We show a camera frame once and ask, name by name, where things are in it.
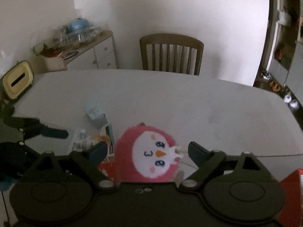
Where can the white chicken snack packet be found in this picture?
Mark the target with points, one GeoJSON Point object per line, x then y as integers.
{"type": "Point", "coordinates": [83, 140]}

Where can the teal striped small packet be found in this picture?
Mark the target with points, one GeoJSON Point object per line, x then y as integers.
{"type": "Point", "coordinates": [109, 132]}

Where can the red card tag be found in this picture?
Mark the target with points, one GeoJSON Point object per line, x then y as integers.
{"type": "Point", "coordinates": [108, 169]}

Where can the pink plush bird toy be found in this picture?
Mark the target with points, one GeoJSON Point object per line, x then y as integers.
{"type": "Point", "coordinates": [146, 154]}

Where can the red cardboard box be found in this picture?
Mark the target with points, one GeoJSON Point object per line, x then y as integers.
{"type": "Point", "coordinates": [291, 215]}

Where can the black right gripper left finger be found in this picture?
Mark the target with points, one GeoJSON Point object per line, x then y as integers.
{"type": "Point", "coordinates": [60, 188]}

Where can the wooden chair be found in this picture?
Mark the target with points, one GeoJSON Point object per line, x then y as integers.
{"type": "Point", "coordinates": [171, 53]}

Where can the yellow green tissue box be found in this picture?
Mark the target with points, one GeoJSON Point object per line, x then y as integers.
{"type": "Point", "coordinates": [18, 80]}

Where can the beige planter box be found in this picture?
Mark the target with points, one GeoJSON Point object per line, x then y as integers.
{"type": "Point", "coordinates": [41, 64]}

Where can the white sideboard cabinet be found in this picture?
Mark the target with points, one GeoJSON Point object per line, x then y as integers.
{"type": "Point", "coordinates": [99, 54]}

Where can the light blue small box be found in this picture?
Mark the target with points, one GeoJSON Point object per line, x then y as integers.
{"type": "Point", "coordinates": [95, 113]}

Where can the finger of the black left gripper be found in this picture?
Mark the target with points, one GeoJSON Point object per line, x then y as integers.
{"type": "Point", "coordinates": [21, 122]}
{"type": "Point", "coordinates": [54, 133]}

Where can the blue globe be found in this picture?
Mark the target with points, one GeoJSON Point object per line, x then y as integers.
{"type": "Point", "coordinates": [78, 25]}

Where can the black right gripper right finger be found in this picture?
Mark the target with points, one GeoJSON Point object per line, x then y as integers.
{"type": "Point", "coordinates": [234, 187]}

